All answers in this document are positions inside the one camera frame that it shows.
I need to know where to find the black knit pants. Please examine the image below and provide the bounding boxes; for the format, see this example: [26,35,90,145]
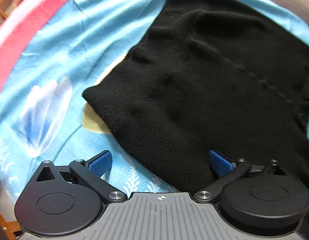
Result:
[83,0,309,192]

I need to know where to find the blue floral bed sheet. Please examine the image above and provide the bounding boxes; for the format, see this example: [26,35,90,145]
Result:
[0,0,309,200]

